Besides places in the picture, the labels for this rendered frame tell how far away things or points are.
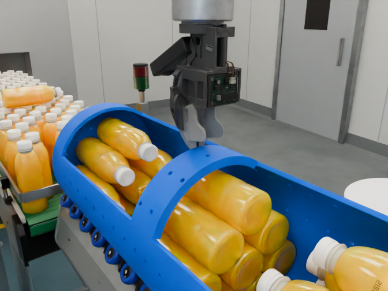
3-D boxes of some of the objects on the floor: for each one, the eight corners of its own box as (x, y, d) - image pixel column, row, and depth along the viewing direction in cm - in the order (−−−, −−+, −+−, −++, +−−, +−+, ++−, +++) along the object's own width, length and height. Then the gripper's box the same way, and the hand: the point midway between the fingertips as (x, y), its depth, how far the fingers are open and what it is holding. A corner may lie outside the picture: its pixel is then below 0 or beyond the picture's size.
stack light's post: (151, 310, 184) (140, 104, 146) (147, 306, 187) (135, 102, 149) (158, 307, 186) (149, 102, 148) (154, 302, 189) (144, 100, 151)
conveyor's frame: (58, 443, 127) (14, 228, 96) (-16, 232, 250) (-46, 108, 219) (169, 367, 155) (163, 181, 123) (53, 211, 277) (36, 98, 246)
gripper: (200, 25, 46) (198, 172, 54) (248, 23, 52) (241, 159, 59) (164, 23, 53) (167, 155, 60) (211, 22, 58) (208, 144, 65)
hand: (193, 145), depth 61 cm, fingers closed, pressing on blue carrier
